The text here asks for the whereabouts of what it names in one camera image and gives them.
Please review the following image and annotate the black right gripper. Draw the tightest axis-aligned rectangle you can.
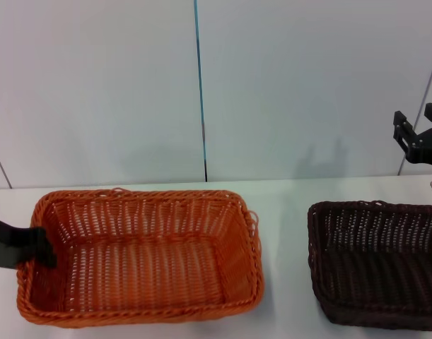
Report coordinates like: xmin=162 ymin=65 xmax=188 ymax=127
xmin=393 ymin=102 xmax=432 ymax=174

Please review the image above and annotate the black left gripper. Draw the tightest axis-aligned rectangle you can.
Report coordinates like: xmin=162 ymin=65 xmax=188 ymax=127
xmin=0 ymin=215 xmax=58 ymax=272

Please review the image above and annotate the orange woven plastic basket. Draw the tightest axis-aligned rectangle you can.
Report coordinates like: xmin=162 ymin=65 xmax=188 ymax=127
xmin=16 ymin=187 xmax=265 ymax=329

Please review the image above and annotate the dark brown woven basket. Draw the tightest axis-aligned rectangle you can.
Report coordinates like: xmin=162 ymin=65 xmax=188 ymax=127
xmin=306 ymin=199 xmax=432 ymax=333

